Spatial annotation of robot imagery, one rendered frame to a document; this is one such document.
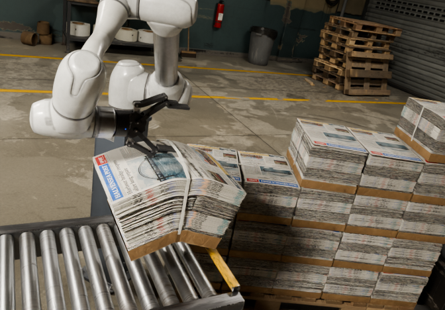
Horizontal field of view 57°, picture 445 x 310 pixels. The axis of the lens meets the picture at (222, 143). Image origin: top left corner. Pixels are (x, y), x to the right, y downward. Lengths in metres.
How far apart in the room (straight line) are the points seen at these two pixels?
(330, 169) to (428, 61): 7.81
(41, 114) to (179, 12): 0.60
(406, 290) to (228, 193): 1.64
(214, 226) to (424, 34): 8.87
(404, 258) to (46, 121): 2.02
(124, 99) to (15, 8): 6.35
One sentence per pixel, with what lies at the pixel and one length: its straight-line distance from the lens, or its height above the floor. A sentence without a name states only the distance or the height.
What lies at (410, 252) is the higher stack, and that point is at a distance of 2.52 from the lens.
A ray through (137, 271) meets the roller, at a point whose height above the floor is 0.80.
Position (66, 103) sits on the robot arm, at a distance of 1.03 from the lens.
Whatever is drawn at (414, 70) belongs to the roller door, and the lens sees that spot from 9.92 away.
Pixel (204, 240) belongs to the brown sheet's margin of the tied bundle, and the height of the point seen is 0.95.
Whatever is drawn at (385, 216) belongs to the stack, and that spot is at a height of 0.72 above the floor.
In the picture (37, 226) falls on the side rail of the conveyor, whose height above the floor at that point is 0.80.
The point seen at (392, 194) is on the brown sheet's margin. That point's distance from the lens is 2.26.
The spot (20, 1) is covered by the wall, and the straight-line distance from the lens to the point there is 8.23.
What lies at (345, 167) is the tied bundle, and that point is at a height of 0.97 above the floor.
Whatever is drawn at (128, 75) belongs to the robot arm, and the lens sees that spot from 1.97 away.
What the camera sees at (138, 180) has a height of 1.15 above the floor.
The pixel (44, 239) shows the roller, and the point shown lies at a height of 0.80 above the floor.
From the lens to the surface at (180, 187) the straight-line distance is 1.20.
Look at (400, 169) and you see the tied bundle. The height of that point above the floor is 1.00.
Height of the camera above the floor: 1.74
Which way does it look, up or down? 22 degrees down
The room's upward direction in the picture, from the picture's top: 11 degrees clockwise
